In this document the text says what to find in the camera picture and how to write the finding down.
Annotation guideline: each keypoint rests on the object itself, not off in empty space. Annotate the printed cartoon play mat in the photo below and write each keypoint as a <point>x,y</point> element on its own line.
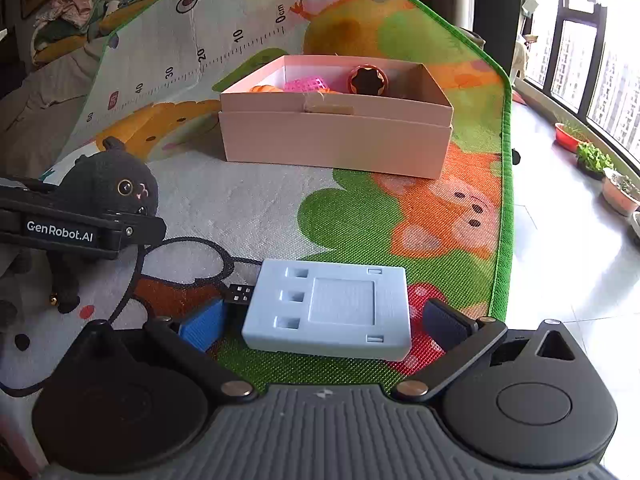
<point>325,210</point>

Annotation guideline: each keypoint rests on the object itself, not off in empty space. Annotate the pink plant pot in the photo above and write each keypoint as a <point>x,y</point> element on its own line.
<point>620,195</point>

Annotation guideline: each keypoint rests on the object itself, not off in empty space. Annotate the grass plant in red pot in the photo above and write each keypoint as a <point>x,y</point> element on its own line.
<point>570,137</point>

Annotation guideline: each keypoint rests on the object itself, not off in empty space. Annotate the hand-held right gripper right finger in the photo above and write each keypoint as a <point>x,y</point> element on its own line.
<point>442,327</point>

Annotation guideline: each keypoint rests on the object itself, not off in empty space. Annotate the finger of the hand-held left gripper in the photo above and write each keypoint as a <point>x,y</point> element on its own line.
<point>145,232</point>
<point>25,187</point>

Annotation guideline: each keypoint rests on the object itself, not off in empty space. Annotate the pink plastic toy basket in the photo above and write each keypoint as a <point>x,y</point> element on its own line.
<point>305,85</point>

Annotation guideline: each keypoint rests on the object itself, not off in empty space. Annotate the pink round printed toy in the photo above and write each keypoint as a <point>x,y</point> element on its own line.
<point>370,82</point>

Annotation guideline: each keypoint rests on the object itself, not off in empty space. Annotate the grey blanket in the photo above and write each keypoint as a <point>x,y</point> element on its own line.
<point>40,105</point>

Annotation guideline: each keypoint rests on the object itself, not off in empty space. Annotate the yellow plush toy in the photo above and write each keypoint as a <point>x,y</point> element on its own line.
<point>75,42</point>

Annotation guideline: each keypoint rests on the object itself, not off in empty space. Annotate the leafy plant in dark pot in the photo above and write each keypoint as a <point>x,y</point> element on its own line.
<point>595,162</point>

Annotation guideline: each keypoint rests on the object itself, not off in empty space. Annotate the dark window frame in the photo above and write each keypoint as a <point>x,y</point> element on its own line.
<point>555,60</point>

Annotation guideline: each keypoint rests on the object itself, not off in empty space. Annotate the pink cardboard box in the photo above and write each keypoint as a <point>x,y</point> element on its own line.
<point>340,145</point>

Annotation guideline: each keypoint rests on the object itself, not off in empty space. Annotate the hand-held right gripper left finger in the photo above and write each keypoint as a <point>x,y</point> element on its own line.
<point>205,327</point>

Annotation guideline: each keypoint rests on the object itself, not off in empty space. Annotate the light blue plastic block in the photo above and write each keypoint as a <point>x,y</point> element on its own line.
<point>340,305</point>

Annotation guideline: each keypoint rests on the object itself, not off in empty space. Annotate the black plush cat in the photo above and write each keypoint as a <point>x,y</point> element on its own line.
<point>110,175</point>

